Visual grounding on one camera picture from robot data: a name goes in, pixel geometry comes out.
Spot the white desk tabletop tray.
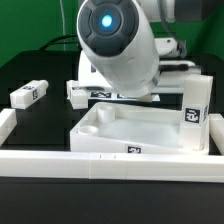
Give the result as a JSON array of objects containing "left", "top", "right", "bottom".
[{"left": 70, "top": 102, "right": 209, "bottom": 155}]

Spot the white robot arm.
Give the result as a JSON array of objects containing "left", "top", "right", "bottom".
[{"left": 77, "top": 0, "right": 224, "bottom": 98}]

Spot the fiducial marker sheet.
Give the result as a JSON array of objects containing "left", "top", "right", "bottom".
[{"left": 88, "top": 91, "right": 160, "bottom": 102}]

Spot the black cable with connector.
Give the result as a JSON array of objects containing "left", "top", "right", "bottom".
[{"left": 38, "top": 33, "right": 81, "bottom": 52}]

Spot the white U-shaped fence frame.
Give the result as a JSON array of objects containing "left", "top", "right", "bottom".
[{"left": 0, "top": 109, "right": 224, "bottom": 183}]

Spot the white thin cable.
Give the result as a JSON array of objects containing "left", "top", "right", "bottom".
[{"left": 59, "top": 0, "right": 67, "bottom": 52}]

